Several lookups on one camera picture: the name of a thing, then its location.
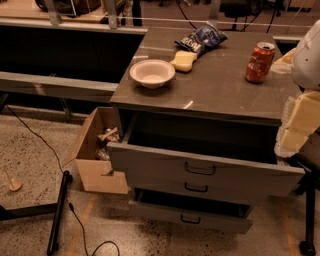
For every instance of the grey drawer cabinet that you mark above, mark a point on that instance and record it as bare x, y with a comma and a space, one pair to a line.
214, 89

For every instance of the black table leg base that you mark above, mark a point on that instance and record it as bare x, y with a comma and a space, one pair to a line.
54, 208

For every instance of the open drawer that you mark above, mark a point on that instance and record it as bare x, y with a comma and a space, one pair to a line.
222, 160
197, 212

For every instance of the black chair base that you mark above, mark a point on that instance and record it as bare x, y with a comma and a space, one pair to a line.
309, 160

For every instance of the yellow sponge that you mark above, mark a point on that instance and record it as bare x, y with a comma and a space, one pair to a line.
183, 61

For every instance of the open top drawer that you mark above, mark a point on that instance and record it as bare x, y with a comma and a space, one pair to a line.
222, 160

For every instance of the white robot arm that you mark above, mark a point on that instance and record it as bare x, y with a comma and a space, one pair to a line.
305, 73

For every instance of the red coke can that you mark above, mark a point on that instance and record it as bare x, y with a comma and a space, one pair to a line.
260, 62

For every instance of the grey metal rail beam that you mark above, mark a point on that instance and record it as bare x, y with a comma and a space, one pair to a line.
57, 87

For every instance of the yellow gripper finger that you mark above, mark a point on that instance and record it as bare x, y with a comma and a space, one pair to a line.
292, 141
305, 118

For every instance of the blue chip bag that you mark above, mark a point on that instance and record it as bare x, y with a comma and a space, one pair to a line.
203, 39

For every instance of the open bottom drawer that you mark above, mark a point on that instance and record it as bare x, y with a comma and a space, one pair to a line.
197, 212

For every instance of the white paper bowl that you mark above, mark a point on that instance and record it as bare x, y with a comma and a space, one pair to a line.
152, 73

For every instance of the cardboard box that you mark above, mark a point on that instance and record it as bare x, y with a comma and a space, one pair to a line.
96, 175

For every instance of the small wooden floor stand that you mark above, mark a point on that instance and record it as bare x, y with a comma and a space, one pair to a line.
14, 185

